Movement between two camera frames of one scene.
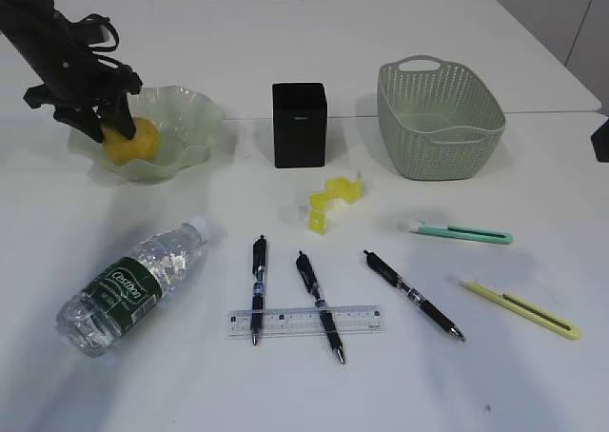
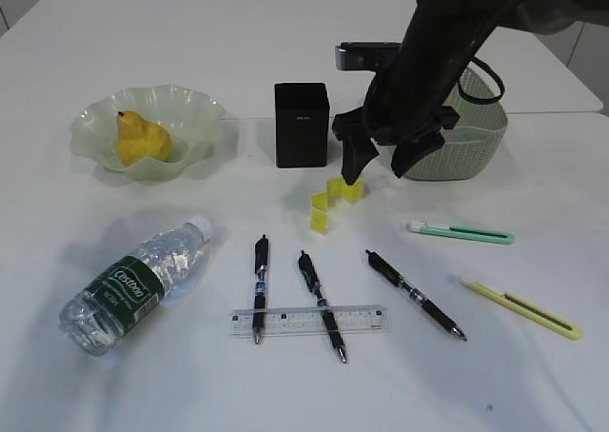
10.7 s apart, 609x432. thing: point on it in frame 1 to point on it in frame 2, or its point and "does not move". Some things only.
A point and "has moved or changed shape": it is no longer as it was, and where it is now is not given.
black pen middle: (333, 336) does not move
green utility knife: (420, 226) does not move
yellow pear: (121, 149) has moved or changed shape
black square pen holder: (300, 114) does not move
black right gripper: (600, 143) to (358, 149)
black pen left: (259, 277) does not move
